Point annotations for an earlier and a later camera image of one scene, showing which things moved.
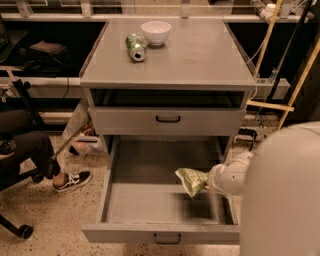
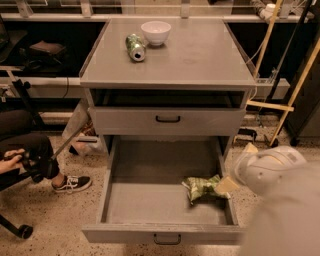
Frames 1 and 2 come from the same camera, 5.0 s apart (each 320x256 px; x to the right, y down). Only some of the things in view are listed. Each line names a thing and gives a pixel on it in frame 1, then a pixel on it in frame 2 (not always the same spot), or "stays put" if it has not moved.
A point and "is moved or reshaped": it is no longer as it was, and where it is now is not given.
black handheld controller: (7, 146) → (32, 161)
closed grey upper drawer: (168, 120) stays put
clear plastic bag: (80, 131) stays put
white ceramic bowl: (156, 32) stays put
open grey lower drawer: (145, 201) stays put
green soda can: (136, 47) stays put
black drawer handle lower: (167, 242) stays put
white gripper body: (216, 177) → (256, 174)
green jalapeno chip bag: (193, 180) is moved or reshaped
